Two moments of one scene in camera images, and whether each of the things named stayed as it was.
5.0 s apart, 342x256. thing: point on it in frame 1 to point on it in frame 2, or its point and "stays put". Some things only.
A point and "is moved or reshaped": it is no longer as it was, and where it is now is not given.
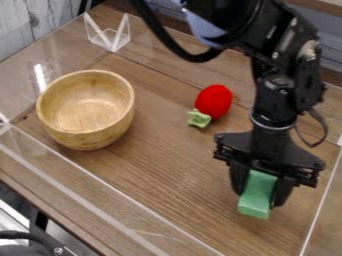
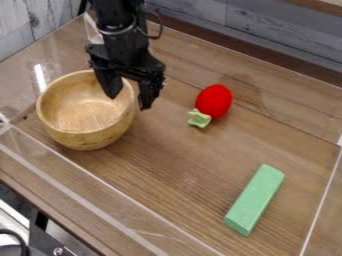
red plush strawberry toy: x=213 y=104 stays put
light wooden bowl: x=86 y=108 stays put
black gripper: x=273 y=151 to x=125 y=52
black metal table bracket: x=43 y=244 stays put
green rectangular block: x=256 y=198 is moved or reshaped
